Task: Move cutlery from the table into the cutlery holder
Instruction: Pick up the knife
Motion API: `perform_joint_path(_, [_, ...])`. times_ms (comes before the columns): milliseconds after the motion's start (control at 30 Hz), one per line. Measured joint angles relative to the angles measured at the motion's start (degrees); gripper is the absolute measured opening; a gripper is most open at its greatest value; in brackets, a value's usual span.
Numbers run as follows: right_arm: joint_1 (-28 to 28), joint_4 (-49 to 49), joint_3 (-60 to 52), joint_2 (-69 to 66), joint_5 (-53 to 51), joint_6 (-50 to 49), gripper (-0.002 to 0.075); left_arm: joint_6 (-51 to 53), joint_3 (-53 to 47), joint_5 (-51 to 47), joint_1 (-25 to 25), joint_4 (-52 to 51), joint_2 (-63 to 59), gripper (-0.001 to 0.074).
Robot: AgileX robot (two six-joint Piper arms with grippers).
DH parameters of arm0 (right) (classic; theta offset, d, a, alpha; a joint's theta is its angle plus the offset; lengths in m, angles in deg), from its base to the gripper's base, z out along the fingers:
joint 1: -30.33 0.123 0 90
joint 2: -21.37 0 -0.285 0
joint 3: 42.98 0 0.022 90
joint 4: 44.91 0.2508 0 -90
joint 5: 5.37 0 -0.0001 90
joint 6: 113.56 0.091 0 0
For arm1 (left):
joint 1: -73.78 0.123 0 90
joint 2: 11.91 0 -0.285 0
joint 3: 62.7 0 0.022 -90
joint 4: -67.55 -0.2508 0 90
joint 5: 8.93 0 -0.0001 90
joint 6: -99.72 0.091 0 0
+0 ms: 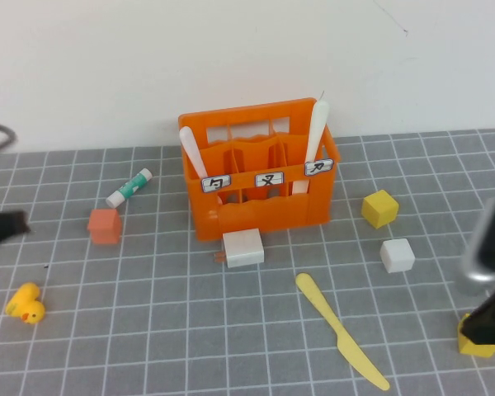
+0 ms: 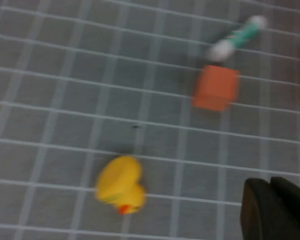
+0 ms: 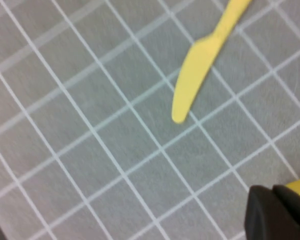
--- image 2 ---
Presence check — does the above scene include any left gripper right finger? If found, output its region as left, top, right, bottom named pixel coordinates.
left=269, top=176, right=300, bottom=240

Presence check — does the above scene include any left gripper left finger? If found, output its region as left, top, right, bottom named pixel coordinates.
left=239, top=177, right=300, bottom=240

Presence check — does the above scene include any salmon orange cube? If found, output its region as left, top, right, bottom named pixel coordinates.
left=191, top=64, right=241, bottom=112

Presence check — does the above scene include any yellow rubber duck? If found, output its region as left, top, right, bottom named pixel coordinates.
left=94, top=155, right=148, bottom=216

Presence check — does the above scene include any white green glue stick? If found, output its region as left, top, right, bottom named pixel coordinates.
left=206, top=14, right=268, bottom=62

